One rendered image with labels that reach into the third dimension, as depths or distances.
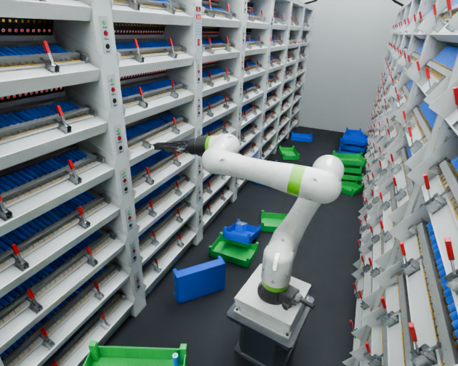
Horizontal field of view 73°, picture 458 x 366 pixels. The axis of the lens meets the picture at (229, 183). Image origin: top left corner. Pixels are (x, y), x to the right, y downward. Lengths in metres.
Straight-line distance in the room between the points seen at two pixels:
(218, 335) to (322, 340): 0.54
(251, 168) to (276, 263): 0.42
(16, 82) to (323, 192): 0.99
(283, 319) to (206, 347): 0.51
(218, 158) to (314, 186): 0.37
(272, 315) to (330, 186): 0.62
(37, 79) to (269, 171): 0.79
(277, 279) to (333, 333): 0.64
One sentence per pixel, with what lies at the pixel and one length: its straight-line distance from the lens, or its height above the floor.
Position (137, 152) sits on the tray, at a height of 0.91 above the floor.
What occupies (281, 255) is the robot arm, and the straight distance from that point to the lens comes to 1.33.
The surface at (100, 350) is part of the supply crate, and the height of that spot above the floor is 0.52.
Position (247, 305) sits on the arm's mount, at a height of 0.36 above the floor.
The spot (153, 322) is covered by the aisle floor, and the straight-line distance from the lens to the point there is 1.90.
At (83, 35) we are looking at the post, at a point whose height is 1.40.
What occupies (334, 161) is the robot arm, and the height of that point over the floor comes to 1.00.
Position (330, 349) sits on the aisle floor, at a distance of 1.86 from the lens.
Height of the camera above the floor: 1.44
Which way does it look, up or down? 26 degrees down
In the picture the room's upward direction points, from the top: 2 degrees clockwise
